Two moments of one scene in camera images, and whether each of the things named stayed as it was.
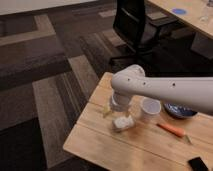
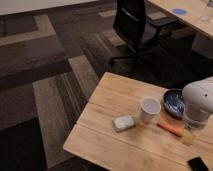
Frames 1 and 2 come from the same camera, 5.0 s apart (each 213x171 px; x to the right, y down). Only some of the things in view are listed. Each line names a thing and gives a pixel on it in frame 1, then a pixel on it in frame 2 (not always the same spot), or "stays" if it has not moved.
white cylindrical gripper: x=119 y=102 → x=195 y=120
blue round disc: x=180 y=11 stays
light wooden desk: x=199 y=13 stays
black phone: x=197 y=164 stays
